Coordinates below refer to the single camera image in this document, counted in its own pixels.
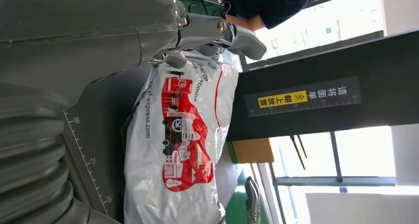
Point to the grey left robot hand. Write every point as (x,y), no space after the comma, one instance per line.
(82,26)

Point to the white red courier package bag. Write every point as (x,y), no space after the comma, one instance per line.
(147,183)

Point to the green conveyor belt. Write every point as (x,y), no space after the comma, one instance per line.
(237,209)

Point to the brown cardboard box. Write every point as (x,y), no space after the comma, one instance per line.
(252,150)

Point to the black inbound scanner machine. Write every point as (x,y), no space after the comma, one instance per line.
(327,68)

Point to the person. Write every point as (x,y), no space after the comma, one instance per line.
(271,3)

